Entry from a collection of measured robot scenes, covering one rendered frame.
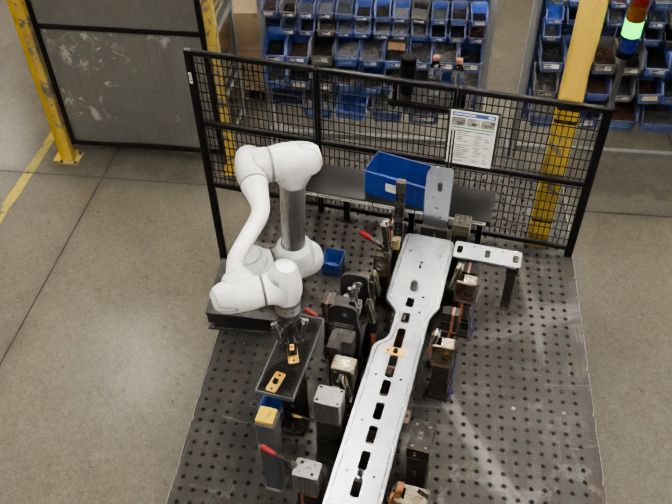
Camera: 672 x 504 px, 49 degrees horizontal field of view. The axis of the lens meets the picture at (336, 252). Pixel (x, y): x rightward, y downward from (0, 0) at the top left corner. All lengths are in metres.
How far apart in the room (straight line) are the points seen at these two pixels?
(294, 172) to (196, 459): 1.17
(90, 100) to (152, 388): 2.13
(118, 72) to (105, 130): 0.52
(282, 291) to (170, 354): 1.98
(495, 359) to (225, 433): 1.17
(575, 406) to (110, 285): 2.79
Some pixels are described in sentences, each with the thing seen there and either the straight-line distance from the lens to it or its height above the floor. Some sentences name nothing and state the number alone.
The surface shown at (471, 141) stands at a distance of 3.40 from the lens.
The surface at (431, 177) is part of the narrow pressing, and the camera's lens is 3.20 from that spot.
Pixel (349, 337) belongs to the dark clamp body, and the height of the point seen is 1.08.
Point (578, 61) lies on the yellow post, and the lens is 3.20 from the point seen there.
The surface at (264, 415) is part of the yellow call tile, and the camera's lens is 2.54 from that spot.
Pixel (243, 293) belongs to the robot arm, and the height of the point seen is 1.57.
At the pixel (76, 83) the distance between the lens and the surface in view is 5.31.
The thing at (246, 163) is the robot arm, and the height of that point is 1.63.
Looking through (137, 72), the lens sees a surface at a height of 0.76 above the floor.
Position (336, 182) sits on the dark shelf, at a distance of 3.55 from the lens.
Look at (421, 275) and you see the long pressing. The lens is 3.16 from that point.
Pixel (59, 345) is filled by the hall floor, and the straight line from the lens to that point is 4.48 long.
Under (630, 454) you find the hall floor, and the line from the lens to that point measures 4.03.
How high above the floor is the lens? 3.29
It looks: 45 degrees down
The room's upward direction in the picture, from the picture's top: 1 degrees counter-clockwise
